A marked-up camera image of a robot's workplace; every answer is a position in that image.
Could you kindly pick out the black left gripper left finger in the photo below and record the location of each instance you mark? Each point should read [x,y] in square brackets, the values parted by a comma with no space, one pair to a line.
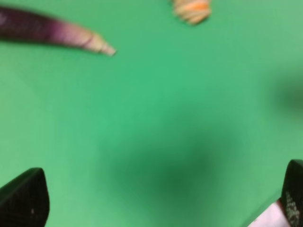
[24,201]

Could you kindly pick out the green table cloth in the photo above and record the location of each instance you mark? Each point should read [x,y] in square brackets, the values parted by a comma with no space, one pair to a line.
[185,126]

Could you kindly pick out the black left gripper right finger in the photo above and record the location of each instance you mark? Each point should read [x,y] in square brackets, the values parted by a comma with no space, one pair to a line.
[292,193]

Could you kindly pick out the purple bamboo shoot toy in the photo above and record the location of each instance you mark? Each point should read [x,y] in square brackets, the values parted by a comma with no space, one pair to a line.
[27,26]

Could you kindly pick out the orange striped bread roll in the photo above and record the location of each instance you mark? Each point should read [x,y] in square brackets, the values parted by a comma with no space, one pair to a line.
[192,11]

